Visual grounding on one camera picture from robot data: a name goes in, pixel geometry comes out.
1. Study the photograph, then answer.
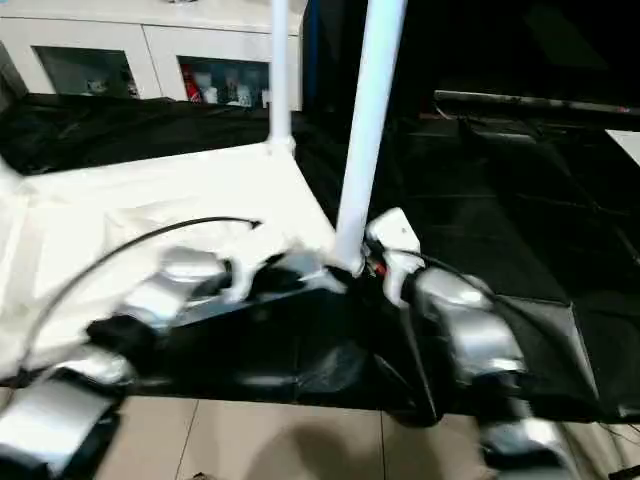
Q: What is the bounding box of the white plastic table leg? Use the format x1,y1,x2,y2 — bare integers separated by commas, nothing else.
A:
267,0,297,151
332,0,407,274
0,154,21,201

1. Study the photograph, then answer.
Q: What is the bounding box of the white plastic table top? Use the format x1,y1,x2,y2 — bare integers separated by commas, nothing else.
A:
0,139,351,381

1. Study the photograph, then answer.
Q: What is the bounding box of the black table mat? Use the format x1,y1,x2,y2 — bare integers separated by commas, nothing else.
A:
0,92,640,426

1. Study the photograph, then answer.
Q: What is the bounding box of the black case with yellow label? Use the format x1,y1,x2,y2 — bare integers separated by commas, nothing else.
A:
299,0,441,119

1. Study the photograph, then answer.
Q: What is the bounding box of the grey metal bar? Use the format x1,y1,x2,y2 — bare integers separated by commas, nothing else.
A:
433,89,640,119

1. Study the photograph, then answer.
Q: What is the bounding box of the white sideboard cabinet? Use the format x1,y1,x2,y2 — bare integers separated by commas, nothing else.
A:
0,0,305,112

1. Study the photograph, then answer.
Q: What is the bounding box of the white flat board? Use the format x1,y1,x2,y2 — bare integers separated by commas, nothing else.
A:
604,128,640,166

